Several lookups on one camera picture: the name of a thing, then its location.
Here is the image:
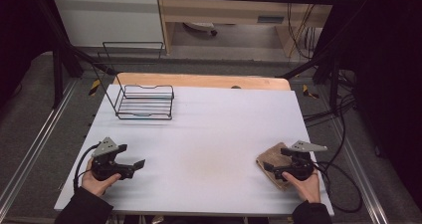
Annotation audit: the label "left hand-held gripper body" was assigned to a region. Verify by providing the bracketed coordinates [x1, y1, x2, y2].
[91, 136, 135, 182]

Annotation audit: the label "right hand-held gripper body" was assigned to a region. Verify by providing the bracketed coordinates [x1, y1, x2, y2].
[281, 139, 328, 182]

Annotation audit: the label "person's right hand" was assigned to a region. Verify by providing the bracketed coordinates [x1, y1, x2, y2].
[281, 168, 322, 205]

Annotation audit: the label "light wooden table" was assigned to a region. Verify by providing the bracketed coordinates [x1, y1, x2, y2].
[113, 72, 292, 92]

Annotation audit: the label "black wire rack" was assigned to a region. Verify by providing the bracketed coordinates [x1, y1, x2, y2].
[91, 41, 176, 121]

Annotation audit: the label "white object under desk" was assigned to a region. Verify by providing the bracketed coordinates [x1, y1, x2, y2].
[183, 21, 219, 37]

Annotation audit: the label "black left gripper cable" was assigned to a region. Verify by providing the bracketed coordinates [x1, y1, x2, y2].
[73, 142, 101, 192]

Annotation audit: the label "yellow black tape marker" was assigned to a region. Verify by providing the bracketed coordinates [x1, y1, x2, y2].
[88, 79, 102, 97]
[302, 84, 320, 100]

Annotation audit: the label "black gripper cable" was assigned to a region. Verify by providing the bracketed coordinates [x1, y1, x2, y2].
[73, 142, 101, 192]
[313, 161, 364, 215]

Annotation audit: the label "white cabinet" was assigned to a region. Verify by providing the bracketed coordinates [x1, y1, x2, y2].
[52, 0, 165, 48]

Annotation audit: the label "black floor cables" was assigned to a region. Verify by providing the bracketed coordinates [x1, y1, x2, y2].
[303, 69, 358, 127]

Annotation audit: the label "beige towel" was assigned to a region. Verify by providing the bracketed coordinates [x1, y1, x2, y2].
[255, 141, 295, 192]

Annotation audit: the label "aluminium floor rail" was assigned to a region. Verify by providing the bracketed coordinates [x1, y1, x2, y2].
[0, 80, 78, 212]
[330, 116, 390, 224]

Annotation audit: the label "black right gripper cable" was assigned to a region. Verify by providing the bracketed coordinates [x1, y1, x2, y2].
[313, 161, 364, 215]

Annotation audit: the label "person's left hand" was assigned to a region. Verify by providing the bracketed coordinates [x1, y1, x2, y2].
[81, 157, 122, 198]

